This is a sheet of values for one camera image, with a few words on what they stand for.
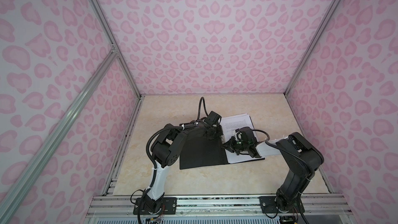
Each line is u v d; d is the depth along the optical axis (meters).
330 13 0.78
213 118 0.79
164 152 0.55
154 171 0.57
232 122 1.03
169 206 0.73
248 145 0.75
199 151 0.85
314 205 0.74
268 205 0.74
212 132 0.84
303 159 0.46
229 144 0.82
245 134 0.76
